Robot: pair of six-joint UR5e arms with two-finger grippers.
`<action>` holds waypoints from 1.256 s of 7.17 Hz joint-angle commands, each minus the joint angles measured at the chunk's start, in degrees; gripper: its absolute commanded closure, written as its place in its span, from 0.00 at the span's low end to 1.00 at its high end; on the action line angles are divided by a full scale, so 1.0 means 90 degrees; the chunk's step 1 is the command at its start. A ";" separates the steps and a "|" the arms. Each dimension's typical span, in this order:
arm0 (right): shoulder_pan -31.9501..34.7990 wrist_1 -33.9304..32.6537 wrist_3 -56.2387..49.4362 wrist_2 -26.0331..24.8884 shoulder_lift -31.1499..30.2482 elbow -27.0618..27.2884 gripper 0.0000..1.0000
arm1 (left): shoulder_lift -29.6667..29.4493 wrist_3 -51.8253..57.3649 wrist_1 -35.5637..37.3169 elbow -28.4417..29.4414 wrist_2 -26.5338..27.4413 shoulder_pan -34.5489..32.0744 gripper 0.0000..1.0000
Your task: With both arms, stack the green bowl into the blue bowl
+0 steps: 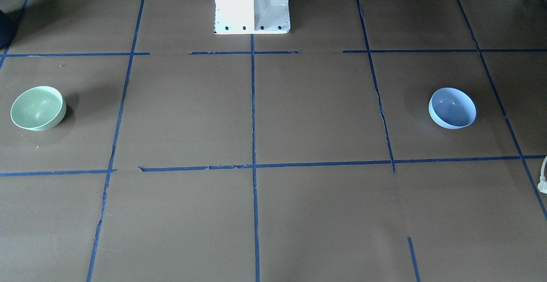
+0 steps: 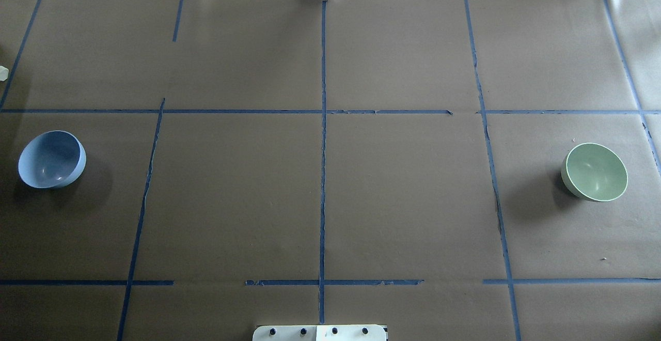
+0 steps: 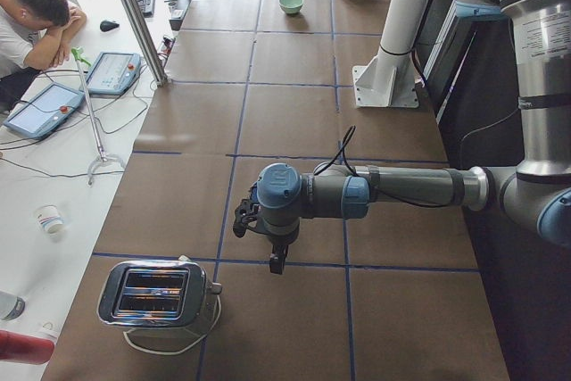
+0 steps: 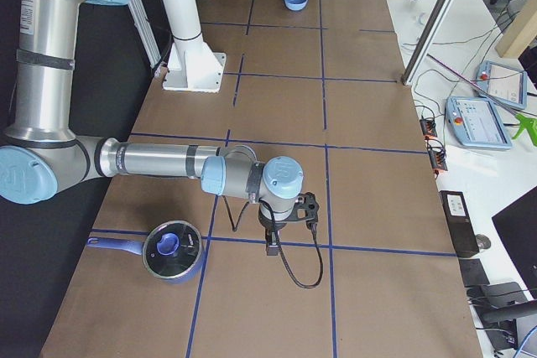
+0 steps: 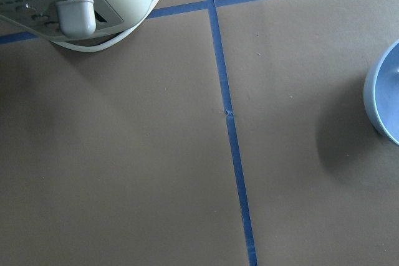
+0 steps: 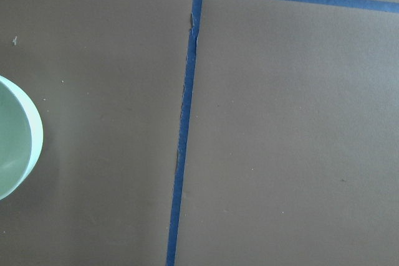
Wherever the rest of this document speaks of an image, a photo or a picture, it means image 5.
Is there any light blue bowl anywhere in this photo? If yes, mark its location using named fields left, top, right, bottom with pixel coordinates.
left=363, top=41, right=398, bottom=145

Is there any white power plug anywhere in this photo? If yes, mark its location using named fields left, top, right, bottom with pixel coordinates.
left=55, top=0, right=96, bottom=39

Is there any white power cable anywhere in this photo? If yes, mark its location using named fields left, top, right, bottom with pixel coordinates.
left=0, top=0, right=176, bottom=54

